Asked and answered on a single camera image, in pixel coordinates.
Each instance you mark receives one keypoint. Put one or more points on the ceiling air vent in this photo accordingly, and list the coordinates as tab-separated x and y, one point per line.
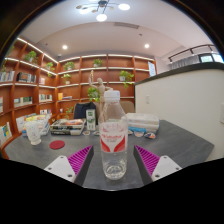
126	25

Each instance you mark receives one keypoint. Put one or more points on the tan chair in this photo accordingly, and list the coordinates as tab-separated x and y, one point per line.
128	106

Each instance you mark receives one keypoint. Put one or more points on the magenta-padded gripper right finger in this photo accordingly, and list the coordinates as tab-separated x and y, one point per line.
165	168

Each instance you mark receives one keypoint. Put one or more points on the small round badge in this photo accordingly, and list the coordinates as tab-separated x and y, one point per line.
86	133
95	133
139	134

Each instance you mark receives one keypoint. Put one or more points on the tall green white carton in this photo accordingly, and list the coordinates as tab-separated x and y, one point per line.
90	120

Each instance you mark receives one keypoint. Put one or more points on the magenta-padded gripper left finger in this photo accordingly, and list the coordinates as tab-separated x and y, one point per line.
60	168

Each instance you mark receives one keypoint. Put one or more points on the white patterned mug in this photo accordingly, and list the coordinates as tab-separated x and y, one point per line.
34	131

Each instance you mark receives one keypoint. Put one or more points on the white wall switch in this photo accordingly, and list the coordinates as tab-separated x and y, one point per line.
147	99

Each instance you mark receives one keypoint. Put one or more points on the grey curtain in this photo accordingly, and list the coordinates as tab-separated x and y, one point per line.
185	62

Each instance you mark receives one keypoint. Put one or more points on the clear plastic water bottle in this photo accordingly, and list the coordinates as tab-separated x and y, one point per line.
113	143

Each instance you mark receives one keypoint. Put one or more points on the black track light rail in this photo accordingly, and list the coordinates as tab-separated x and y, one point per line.
191	50

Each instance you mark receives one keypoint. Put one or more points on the round recessed ceiling light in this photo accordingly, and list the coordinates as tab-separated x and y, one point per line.
147	46
64	47

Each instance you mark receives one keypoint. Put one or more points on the colourful round badge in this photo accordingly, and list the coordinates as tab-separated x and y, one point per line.
150	135

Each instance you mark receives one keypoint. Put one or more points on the chair with dark jacket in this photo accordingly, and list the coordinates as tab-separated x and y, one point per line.
83	110

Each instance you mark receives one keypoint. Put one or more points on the orange wooden shelf unit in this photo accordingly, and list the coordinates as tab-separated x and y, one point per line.
50	93

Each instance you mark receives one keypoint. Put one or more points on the flat round red coaster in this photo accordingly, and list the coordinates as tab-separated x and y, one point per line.
57	144

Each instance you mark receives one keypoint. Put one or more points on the branched ceiling lamp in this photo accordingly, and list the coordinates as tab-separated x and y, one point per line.
101	10

